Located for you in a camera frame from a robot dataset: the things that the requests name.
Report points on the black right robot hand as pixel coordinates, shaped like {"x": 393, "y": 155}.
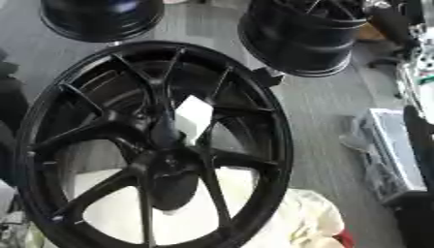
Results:
{"x": 422, "y": 151}

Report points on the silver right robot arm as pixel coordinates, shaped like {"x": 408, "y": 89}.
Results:
{"x": 421, "y": 74}

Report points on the black wheel rim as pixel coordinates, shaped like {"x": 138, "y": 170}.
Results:
{"x": 102, "y": 19}
{"x": 299, "y": 35}

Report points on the white pin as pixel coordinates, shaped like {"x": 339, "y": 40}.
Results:
{"x": 194, "y": 117}

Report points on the large black spoked wheel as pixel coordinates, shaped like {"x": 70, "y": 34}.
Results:
{"x": 121, "y": 180}

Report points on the red object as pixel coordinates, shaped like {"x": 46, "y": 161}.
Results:
{"x": 344, "y": 239}

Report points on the tan cardboard box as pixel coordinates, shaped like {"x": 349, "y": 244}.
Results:
{"x": 370, "y": 33}

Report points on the black office chair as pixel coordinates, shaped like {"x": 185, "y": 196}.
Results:
{"x": 391, "y": 22}

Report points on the white crumpled cloth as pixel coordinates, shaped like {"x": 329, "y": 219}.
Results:
{"x": 308, "y": 223}

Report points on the small black block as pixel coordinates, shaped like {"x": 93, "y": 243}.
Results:
{"x": 267, "y": 77}

